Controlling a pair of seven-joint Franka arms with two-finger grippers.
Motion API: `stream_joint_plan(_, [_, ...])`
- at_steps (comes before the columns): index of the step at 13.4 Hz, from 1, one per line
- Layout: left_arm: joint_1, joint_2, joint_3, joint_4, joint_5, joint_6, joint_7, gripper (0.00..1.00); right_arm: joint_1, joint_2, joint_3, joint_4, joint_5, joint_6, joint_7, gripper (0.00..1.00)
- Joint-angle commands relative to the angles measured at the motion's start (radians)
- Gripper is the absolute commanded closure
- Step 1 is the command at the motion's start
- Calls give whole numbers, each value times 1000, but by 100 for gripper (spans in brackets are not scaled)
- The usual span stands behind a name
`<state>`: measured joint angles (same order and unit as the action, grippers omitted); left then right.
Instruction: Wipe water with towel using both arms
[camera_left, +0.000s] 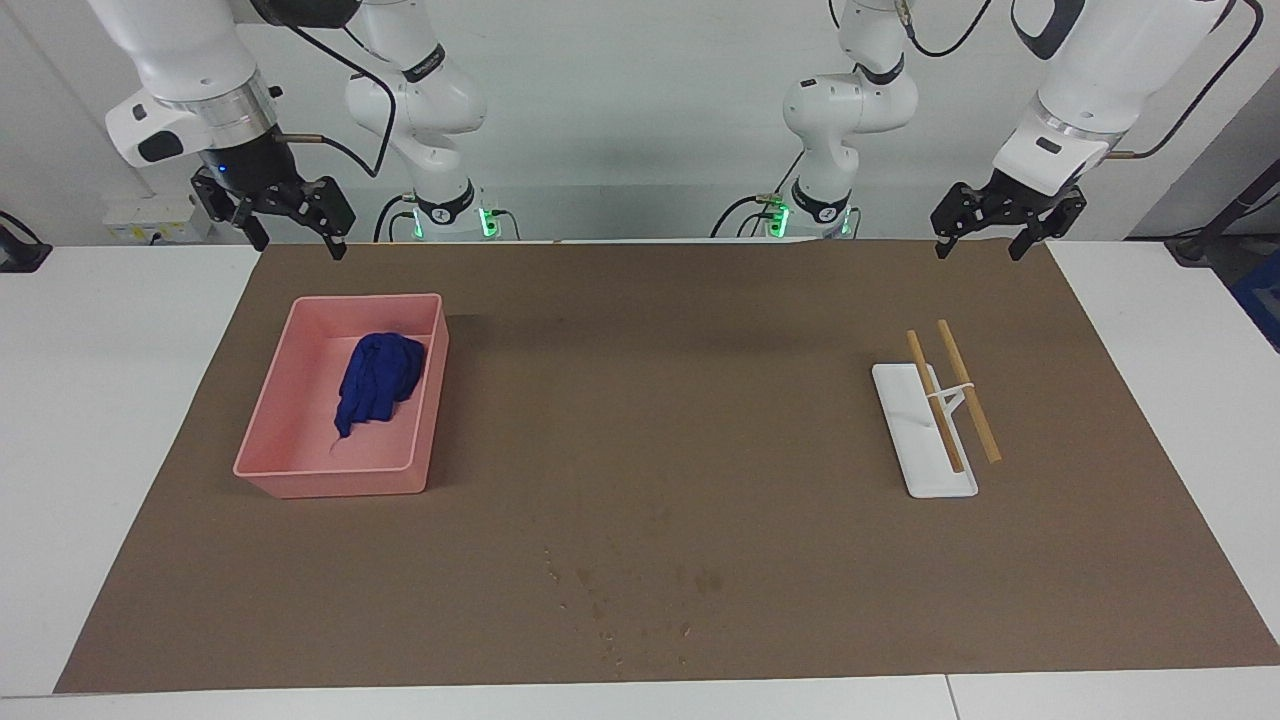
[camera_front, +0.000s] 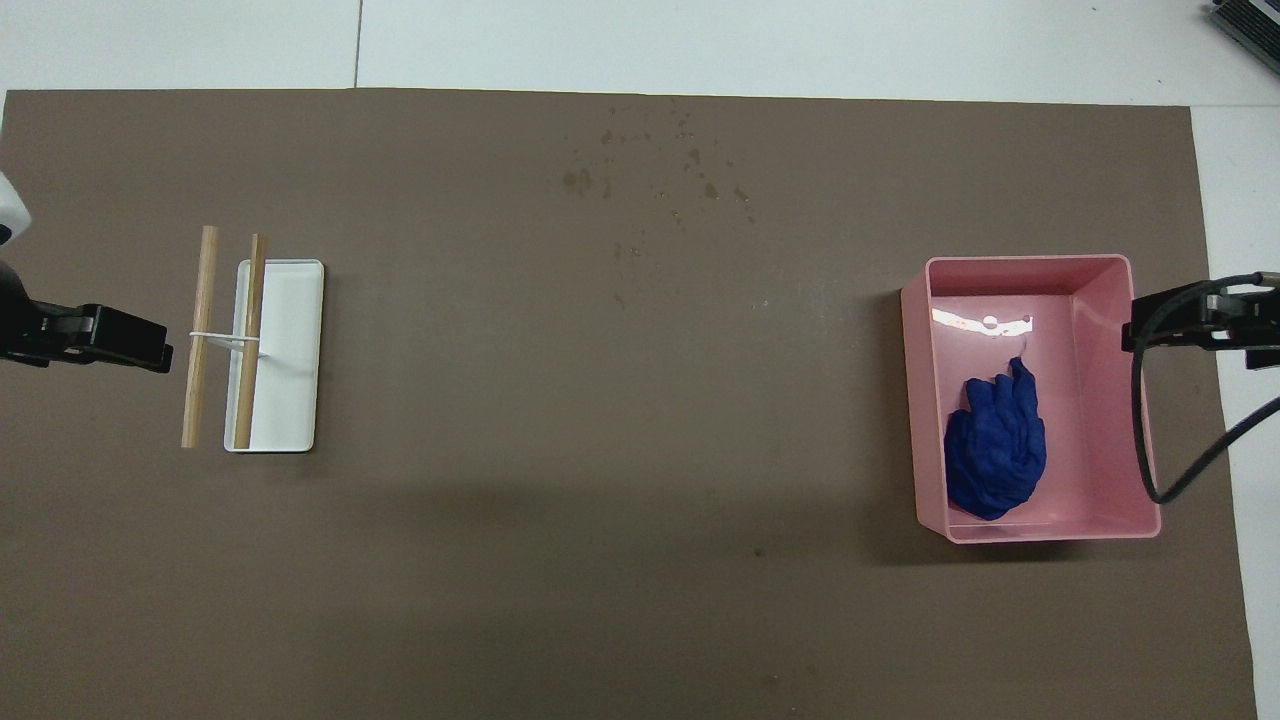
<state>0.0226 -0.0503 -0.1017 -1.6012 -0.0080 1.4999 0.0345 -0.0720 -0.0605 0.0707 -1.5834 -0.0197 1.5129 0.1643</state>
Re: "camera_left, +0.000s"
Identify brown table mat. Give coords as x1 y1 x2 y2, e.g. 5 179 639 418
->
55 240 1280 694

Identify white wall socket box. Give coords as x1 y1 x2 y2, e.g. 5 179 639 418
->
103 195 216 245

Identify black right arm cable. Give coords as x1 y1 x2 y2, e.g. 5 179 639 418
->
274 18 402 182

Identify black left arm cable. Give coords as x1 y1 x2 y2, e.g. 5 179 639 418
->
905 0 1267 161

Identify pink plastic bin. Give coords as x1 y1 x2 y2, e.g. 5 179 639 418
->
233 293 450 499

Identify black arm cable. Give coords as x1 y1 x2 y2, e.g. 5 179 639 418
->
905 0 1267 161
274 18 402 182

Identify black left base cables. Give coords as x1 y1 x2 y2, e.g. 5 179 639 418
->
711 148 807 239

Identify black stand pole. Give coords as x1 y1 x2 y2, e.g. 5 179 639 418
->
1165 163 1280 267

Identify blue crate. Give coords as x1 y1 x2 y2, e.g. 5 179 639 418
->
1231 250 1280 352

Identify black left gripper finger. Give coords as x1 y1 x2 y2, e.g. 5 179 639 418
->
929 182 987 260
1007 192 1089 262

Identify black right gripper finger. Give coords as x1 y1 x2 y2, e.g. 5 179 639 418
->
291 174 357 262
189 171 272 252

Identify blue towel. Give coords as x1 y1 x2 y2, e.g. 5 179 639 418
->
333 332 429 440

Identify black table clamp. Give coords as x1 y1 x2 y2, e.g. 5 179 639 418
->
0 211 53 273

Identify white rack with wooden rods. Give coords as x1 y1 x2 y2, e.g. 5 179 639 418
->
872 362 979 499

